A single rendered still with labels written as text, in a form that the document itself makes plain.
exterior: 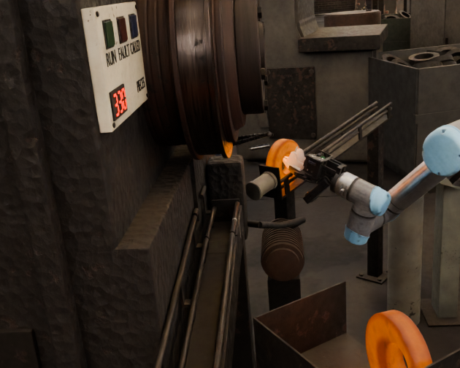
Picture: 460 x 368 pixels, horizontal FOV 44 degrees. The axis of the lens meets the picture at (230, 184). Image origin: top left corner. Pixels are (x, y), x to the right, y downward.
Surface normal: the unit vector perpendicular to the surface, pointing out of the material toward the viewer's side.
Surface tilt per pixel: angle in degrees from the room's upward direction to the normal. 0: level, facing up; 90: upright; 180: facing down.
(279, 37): 90
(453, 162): 84
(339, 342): 5
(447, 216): 90
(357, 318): 0
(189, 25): 71
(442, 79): 90
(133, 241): 0
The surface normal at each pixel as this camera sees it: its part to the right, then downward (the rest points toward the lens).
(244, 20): -0.11, -0.22
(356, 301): -0.08, -0.94
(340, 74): -0.31, 0.33
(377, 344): -0.96, 0.14
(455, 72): 0.18, 0.31
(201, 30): -0.09, 0.04
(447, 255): -0.07, 0.33
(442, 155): -0.78, 0.16
